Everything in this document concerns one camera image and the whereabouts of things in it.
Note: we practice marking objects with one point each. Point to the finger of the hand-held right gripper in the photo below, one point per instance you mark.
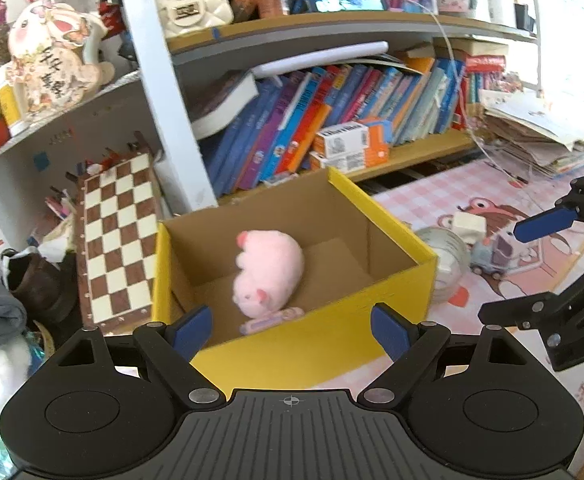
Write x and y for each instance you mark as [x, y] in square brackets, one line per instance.
[517, 311]
[544, 225]

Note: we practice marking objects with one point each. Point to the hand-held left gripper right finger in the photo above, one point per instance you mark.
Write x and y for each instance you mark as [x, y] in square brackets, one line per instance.
[389, 332]

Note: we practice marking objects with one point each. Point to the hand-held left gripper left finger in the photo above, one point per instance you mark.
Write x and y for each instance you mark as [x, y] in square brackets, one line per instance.
[194, 332]

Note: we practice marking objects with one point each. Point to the grey toy truck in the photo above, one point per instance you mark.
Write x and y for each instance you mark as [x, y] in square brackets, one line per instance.
[492, 257]

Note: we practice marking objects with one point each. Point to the yellow cardboard box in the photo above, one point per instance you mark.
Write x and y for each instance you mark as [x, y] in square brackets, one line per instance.
[297, 355]

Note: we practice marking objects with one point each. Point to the pink plush toy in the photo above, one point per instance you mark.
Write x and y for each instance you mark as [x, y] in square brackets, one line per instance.
[272, 270]

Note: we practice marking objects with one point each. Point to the white block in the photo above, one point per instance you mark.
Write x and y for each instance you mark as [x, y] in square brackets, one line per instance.
[469, 227]

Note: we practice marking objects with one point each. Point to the clear glass jar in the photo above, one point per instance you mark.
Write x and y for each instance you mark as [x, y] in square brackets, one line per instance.
[444, 260]

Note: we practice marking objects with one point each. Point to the stack of loose papers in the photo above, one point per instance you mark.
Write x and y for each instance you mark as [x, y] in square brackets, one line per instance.
[537, 130]

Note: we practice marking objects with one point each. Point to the brown white chessboard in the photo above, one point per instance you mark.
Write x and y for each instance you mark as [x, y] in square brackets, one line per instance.
[116, 240]

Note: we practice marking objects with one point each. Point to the pink cartoon play mat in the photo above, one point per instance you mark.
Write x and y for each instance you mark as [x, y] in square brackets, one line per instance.
[422, 200]

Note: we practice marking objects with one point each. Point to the brown boot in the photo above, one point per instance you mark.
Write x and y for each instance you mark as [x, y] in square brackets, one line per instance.
[41, 290]

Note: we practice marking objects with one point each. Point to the white orange carton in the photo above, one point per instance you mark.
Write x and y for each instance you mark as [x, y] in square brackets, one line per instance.
[347, 161]
[347, 137]

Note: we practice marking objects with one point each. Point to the white wooden bookshelf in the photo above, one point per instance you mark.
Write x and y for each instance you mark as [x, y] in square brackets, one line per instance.
[166, 110]

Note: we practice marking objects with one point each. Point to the thick dark book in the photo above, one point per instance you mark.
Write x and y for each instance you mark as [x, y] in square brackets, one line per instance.
[221, 105]

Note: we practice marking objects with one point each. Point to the row of colourful books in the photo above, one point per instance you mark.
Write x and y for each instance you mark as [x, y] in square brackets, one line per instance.
[322, 110]

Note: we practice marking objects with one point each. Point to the white rolled paper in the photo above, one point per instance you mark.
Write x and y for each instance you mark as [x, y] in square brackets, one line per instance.
[322, 57]

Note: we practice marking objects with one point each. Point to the yellow white box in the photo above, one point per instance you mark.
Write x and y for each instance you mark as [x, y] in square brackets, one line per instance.
[6, 100]

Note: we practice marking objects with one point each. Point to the pink white plush figure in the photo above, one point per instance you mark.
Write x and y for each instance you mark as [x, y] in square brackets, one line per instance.
[51, 60]

